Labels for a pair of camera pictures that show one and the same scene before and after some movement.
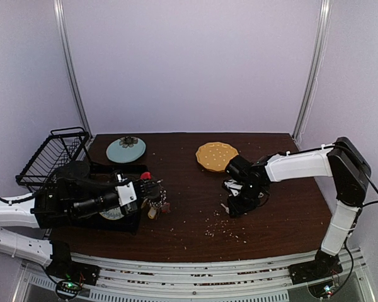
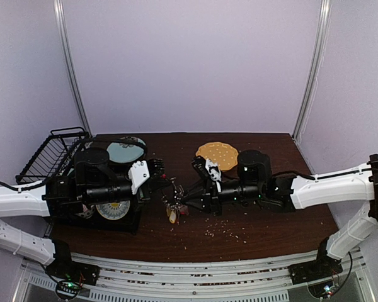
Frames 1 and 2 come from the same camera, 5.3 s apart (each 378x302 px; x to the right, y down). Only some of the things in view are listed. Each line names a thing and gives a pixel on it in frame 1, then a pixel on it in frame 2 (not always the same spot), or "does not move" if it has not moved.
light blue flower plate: x=125 y=150 does not move
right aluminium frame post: x=324 y=25 does not move
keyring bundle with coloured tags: x=155 y=201 -> x=174 y=207
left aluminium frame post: x=60 y=12 does not move
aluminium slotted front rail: x=269 y=281 does not move
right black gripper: x=237 y=204 -> x=214 y=200
